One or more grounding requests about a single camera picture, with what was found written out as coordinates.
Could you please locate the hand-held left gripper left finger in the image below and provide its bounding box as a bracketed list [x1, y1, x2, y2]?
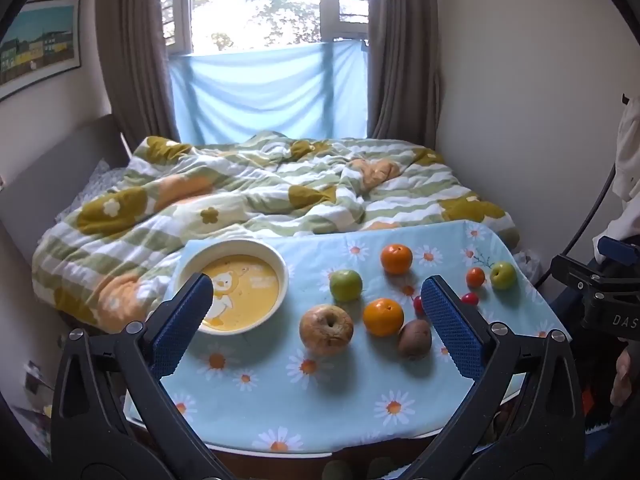
[50, 272, 236, 480]

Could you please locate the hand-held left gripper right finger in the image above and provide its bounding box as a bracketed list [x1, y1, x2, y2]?
[400, 274, 586, 480]

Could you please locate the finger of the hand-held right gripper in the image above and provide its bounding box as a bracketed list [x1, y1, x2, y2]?
[597, 236, 640, 266]

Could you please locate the brown kiwi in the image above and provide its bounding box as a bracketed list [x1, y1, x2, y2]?
[398, 319, 433, 362]

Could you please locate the smooth orange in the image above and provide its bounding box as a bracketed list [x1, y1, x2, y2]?
[363, 298, 405, 337]
[380, 243, 414, 276]

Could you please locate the cream bowl with yellow inside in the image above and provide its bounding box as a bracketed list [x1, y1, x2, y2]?
[172, 239, 290, 336]

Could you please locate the large green apple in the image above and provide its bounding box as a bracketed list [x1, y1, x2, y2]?
[329, 269, 363, 303]

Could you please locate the person's right hand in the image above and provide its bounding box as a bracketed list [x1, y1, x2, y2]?
[611, 347, 638, 408]

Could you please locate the small green apple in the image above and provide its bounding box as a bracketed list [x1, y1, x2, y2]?
[489, 261, 517, 291]

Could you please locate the clear plastic bag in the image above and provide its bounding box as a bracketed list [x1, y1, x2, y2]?
[514, 249, 543, 283]

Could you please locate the white garment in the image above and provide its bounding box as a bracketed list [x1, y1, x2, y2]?
[592, 105, 640, 253]

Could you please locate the blue daisy tablecloth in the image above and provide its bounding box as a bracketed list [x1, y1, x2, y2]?
[124, 220, 573, 456]

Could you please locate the green striped flower blanket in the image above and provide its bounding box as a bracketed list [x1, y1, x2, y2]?
[31, 130, 521, 333]

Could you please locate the grey patterned bed sheet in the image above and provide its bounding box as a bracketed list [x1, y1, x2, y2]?
[55, 160, 131, 221]

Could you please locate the grey bed headboard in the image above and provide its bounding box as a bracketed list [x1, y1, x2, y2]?
[0, 114, 133, 251]

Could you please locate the light blue window cloth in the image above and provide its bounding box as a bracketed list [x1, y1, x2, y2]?
[169, 40, 371, 147]

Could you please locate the brown curtain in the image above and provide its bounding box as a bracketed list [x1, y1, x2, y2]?
[95, 0, 181, 148]
[367, 0, 443, 148]

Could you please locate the window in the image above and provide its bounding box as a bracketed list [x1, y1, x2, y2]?
[162, 0, 371, 56]

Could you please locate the black cable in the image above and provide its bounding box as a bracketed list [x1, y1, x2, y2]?
[540, 162, 617, 286]

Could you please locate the framed wall picture of houses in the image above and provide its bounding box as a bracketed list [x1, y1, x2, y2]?
[0, 0, 82, 102]

